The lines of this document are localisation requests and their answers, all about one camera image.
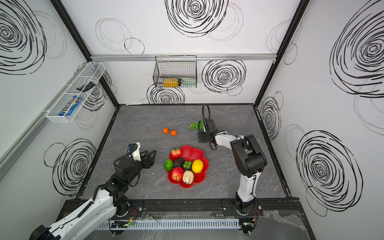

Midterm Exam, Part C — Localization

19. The green lime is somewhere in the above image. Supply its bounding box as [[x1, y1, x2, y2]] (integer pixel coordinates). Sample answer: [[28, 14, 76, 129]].
[[164, 159, 174, 172]]

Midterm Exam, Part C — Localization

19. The red strawberry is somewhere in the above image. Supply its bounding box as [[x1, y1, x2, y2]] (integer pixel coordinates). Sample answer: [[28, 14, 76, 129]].
[[171, 148, 182, 158]]

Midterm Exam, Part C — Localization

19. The red flower-shaped fruit bowl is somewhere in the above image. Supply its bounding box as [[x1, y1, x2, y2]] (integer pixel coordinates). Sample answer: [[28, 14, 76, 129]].
[[165, 145, 210, 189]]

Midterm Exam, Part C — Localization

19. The dark avocado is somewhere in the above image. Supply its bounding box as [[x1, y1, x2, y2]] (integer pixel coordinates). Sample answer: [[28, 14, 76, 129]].
[[173, 158, 185, 168]]

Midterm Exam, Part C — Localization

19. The yellow lemon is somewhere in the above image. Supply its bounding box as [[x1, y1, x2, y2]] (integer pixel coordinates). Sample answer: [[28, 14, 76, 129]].
[[192, 159, 204, 174]]

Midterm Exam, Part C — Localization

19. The red apple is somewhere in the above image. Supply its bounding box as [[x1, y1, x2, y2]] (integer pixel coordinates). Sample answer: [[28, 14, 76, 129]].
[[171, 167, 184, 183]]

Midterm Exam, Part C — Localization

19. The beige garlic bulb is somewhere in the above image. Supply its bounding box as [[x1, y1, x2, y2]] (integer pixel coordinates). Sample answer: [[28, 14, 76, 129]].
[[183, 171, 194, 185]]

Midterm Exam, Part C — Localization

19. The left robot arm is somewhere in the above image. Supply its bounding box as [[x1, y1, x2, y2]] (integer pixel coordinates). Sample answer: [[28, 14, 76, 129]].
[[29, 144, 157, 240]]

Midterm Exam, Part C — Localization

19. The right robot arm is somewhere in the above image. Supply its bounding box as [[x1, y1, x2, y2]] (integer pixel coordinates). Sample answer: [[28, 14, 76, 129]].
[[198, 104, 268, 216]]

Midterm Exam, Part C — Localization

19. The green grape bunch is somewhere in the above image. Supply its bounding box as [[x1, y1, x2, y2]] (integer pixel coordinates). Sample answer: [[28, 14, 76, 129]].
[[189, 122, 199, 130]]

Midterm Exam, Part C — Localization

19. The green item in basket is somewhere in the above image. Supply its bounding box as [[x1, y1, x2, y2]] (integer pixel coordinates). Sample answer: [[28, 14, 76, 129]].
[[180, 78, 197, 88]]

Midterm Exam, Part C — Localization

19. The yellow box in basket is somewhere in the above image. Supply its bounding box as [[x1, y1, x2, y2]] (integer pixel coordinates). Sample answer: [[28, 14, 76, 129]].
[[163, 78, 180, 88]]

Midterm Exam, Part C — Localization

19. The black remote control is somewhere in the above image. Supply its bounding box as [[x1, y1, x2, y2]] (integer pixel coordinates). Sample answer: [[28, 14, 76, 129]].
[[77, 82, 96, 93]]

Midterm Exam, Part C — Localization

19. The blue candy packet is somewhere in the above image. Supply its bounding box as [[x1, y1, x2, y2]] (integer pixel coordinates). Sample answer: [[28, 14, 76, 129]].
[[59, 96, 83, 116]]

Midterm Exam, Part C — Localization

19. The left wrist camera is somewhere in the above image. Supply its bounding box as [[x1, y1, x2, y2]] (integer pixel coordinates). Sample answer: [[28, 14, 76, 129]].
[[127, 143, 141, 162]]

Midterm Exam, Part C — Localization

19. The black wire basket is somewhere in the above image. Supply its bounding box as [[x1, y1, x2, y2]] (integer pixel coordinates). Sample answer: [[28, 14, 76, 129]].
[[153, 55, 198, 88]]

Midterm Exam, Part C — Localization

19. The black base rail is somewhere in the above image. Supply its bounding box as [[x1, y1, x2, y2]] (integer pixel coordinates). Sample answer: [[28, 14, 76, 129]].
[[61, 197, 304, 218]]

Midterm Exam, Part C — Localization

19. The grey slotted cable duct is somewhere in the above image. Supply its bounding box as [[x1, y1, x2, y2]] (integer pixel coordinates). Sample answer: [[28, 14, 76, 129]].
[[96, 219, 241, 231]]

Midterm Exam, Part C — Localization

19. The white wire shelf basket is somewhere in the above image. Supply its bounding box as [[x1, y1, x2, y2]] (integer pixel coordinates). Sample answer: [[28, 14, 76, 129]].
[[46, 62, 106, 124]]

